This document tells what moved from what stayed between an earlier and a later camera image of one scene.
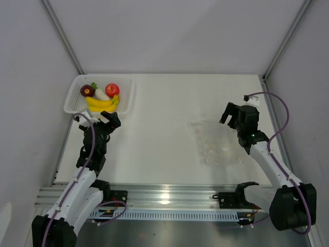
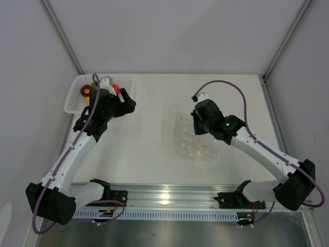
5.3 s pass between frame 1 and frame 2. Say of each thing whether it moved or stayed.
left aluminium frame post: stayed
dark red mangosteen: stayed
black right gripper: moved
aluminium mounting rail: stayed
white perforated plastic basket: stayed
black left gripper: moved
